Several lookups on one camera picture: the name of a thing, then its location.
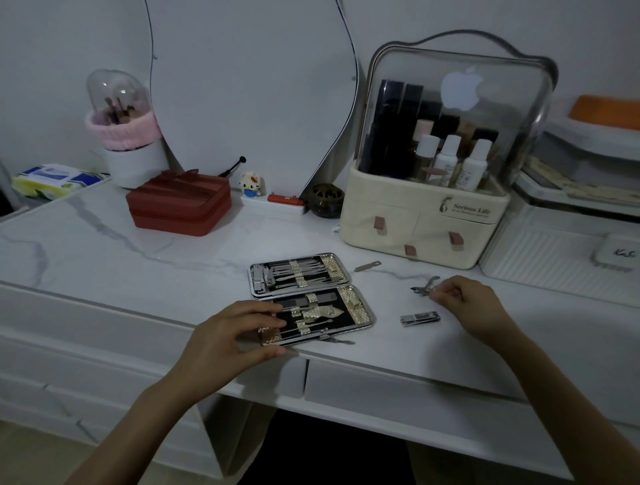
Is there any person's left hand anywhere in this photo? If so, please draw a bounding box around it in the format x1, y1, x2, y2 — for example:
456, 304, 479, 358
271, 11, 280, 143
165, 300, 289, 409

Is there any person's right hand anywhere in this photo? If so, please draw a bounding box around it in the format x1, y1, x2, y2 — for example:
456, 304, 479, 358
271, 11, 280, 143
429, 274, 519, 352

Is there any silver cuticle nipper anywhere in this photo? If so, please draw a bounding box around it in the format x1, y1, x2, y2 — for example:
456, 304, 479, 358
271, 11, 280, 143
409, 275, 442, 298

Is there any large nail clipper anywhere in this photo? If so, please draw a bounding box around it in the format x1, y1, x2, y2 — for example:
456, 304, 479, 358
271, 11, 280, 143
399, 311, 442, 328

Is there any small silver nail clipper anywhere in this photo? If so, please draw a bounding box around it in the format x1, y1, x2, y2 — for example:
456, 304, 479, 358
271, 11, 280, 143
249, 264, 275, 296

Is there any ornate silver nail clipper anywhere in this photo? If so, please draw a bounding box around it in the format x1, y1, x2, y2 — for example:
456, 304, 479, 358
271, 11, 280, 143
299, 306, 346, 322

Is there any manicure set case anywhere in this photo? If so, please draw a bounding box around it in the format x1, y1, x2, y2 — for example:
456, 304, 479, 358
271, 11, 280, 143
247, 251, 377, 348

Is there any person's right forearm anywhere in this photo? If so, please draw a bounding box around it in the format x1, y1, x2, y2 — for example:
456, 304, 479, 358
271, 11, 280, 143
482, 322, 640, 485

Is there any white ribbed storage box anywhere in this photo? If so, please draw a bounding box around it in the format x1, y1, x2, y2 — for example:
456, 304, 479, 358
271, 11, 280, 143
479, 197, 640, 308

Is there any red jewelry box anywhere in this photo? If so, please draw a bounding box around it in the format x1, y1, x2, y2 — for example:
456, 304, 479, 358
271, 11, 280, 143
125, 169, 233, 238

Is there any cream cosmetic organizer clear lid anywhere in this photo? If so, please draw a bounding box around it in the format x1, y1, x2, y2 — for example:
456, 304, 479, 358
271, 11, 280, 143
339, 29, 559, 270

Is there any white side cabinet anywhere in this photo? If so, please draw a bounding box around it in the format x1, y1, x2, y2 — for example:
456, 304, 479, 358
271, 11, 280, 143
0, 282, 223, 478

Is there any wide white lotion bottle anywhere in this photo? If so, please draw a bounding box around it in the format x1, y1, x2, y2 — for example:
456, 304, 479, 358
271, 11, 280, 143
453, 139, 493, 193

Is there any white mirror base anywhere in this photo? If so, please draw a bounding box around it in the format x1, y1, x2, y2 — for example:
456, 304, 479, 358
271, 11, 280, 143
239, 192, 307, 217

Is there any slim white lotion bottle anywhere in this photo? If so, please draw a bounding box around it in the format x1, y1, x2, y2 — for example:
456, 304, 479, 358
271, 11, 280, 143
432, 135, 462, 189

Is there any small white case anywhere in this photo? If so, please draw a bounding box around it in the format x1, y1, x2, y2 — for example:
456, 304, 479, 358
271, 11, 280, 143
592, 232, 640, 270

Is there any clear bottle white cap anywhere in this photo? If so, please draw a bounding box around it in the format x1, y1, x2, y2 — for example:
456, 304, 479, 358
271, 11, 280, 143
412, 135, 441, 182

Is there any white cat figurine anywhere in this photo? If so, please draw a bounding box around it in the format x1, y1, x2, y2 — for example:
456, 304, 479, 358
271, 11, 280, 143
239, 171, 265, 199

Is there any black ball-tipped stick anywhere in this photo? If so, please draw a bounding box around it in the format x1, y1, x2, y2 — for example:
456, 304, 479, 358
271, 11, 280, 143
218, 155, 247, 179

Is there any dark round incense burner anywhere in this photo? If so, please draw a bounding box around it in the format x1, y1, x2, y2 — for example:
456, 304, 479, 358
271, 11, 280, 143
305, 183, 346, 219

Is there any pink capped bottle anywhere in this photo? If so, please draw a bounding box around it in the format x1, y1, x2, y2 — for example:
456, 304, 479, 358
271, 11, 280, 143
412, 119, 435, 151

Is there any white stacked tray organizer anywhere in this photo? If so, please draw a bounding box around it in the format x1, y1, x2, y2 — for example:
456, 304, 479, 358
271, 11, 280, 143
515, 117, 640, 219

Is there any white brush holder clear dome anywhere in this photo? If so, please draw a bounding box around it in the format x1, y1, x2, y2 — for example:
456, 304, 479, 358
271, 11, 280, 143
85, 69, 170, 190

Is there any pink knitted headband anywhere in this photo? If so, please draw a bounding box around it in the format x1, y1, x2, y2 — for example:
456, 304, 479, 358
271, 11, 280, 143
85, 109, 163, 152

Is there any blue yellow tissue packet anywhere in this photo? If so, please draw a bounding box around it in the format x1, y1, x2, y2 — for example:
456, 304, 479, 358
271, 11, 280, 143
11, 163, 109, 201

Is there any orange cloth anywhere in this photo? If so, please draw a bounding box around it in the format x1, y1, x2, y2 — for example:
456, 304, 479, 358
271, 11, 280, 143
569, 95, 640, 132

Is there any bunch of makeup brushes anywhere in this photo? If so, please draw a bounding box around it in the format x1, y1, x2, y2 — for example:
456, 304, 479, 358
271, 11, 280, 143
103, 95, 139, 125

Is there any heart-shaped white mirror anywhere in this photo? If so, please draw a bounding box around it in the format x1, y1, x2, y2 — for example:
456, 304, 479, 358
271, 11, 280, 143
145, 0, 360, 199

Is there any grey framed panel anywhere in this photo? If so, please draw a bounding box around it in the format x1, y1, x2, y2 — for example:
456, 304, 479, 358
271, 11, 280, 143
0, 159, 19, 213

